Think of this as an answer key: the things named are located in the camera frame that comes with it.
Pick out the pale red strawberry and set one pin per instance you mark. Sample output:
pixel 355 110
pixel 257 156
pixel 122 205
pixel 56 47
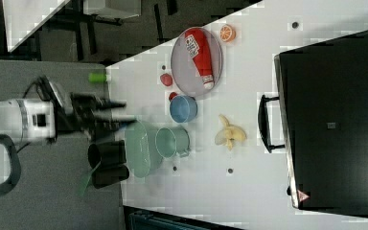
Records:
pixel 166 79

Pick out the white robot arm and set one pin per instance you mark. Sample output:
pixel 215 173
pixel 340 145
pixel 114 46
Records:
pixel 29 121

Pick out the dark red strawberry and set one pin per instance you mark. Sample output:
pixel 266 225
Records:
pixel 172 95

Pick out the grey round plate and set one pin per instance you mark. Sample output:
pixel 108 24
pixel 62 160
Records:
pixel 184 71

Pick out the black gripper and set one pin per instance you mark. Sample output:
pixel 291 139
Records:
pixel 75 113

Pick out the black toaster oven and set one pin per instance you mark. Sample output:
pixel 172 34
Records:
pixel 323 99

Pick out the green colander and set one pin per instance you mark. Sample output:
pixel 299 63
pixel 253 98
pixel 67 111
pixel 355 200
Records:
pixel 142 156

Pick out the blue cup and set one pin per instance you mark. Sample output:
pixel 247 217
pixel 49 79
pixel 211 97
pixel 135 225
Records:
pixel 183 109

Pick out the green cylinder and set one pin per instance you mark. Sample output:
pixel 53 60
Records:
pixel 97 77

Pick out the red ketchup bottle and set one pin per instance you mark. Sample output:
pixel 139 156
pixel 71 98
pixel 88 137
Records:
pixel 198 49

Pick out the green mug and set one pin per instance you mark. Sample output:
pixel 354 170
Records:
pixel 171 141

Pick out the orange slice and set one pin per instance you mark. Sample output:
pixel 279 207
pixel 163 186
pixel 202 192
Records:
pixel 227 33

